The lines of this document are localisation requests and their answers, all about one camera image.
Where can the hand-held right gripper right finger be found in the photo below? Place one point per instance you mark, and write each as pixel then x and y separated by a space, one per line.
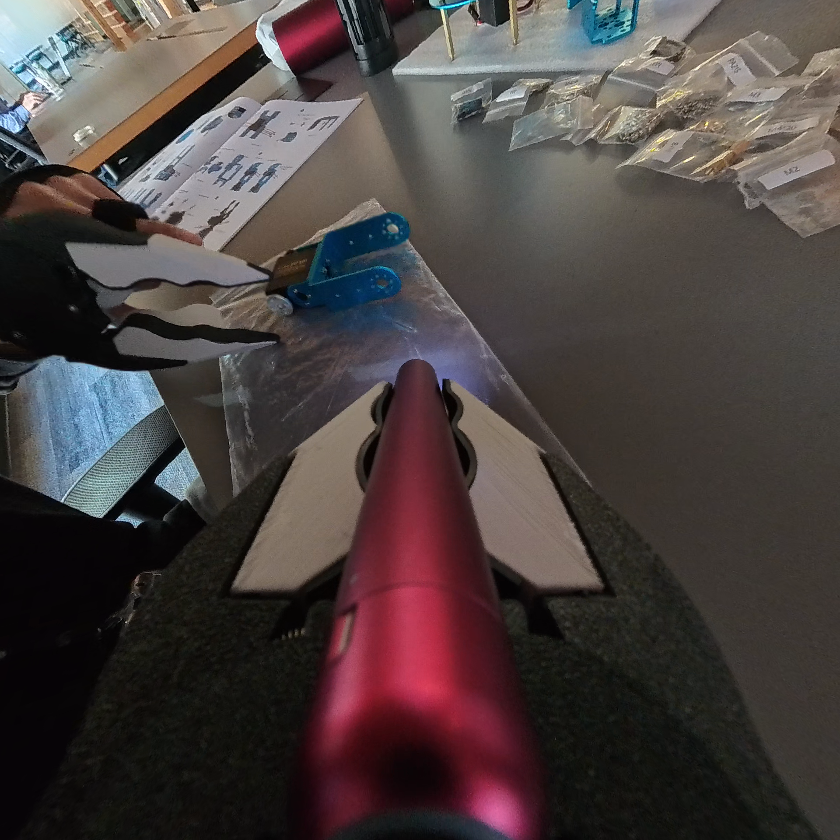
pixel 531 518

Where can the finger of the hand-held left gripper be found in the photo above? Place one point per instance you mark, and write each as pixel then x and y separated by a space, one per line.
pixel 164 262
pixel 177 351

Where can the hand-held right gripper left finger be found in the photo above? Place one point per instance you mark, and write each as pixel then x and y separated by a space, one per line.
pixel 308 512

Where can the red electric screwdriver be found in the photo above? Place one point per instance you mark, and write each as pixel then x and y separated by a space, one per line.
pixel 420 590

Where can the blue metal bracket with servo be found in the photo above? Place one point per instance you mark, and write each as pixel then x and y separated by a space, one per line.
pixel 348 262

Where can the person's left forearm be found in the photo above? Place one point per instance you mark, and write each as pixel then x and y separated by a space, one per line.
pixel 13 193

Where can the grey desk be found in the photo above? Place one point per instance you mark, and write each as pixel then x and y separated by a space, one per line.
pixel 656 407

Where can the person's left hand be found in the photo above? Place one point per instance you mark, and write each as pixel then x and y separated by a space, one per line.
pixel 72 193

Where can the grey mesh office chair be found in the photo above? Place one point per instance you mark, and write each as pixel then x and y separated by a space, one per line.
pixel 118 459

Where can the clear plastic bag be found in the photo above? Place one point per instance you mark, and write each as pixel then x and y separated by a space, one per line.
pixel 315 374

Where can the printed instruction manual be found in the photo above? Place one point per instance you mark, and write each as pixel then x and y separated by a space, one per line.
pixel 262 151

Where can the wooden edged table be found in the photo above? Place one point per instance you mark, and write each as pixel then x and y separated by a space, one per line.
pixel 164 72

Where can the red metal cylinder case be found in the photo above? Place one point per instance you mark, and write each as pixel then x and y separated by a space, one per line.
pixel 308 33

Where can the person's lap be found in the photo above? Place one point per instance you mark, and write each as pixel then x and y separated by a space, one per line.
pixel 65 656

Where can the black cylindrical bit holder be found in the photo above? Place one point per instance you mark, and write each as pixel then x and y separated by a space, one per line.
pixel 371 39

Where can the pile of small screw bags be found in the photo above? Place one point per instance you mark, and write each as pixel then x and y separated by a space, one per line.
pixel 656 111

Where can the white foam sheet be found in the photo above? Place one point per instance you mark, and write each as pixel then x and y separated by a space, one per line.
pixel 538 56

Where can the small blue metal bracket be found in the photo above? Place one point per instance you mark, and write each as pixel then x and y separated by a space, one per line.
pixel 604 26

